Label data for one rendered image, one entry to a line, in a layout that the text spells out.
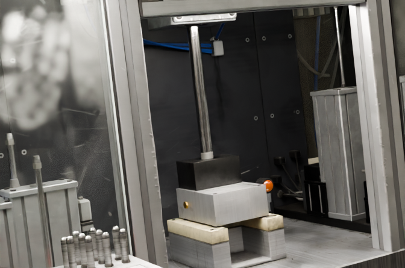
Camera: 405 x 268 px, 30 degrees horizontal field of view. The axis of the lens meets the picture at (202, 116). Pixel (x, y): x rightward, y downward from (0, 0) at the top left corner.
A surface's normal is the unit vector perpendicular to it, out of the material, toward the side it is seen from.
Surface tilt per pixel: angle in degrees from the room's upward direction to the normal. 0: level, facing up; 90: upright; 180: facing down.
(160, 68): 90
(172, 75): 90
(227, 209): 90
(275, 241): 90
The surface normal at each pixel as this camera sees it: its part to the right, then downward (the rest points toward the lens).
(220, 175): 0.47, 0.00
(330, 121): -0.87, 0.12
